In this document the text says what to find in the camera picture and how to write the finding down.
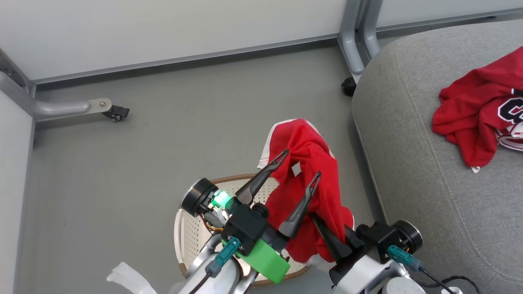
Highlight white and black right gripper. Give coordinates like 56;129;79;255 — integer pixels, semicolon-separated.
312;214;423;294

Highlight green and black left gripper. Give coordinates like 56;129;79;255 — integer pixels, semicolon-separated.
181;149;322;284

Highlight red shorts with white trim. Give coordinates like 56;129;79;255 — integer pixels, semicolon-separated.
257;118;355;264

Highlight red jersey with letter print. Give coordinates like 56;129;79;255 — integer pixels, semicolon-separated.
432;46;523;174

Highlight grey fabric sofa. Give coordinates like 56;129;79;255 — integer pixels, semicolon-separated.
351;18;523;294

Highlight white perforated laundry basket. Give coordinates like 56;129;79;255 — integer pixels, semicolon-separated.
174;174;312;287

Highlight round black caster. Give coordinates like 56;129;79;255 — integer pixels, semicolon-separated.
341;77;358;98

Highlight short grey partition foot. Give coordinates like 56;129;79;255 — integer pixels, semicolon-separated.
360;0;383;60
338;0;365;77

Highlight white fabric strip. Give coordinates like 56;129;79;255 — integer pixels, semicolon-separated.
107;262;158;294

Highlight black caster with metal wheel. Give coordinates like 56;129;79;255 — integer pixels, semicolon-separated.
102;105;130;122

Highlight long grey partition foot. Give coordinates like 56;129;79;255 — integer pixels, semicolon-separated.
0;71;112;121

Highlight black cable with teal plug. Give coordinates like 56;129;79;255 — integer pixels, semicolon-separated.
186;236;242;294
387;245;479;294

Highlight grey partition corner post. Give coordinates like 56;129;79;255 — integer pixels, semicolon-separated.
0;49;36;97

